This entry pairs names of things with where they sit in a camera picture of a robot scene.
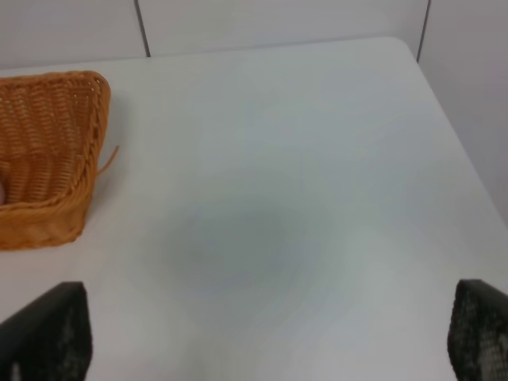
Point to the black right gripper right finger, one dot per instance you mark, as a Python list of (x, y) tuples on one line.
[(477, 334)]

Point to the orange woven wicker basket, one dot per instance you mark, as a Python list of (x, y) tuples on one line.
[(53, 127)]

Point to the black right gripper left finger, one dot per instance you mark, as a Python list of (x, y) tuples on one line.
[(50, 338)]

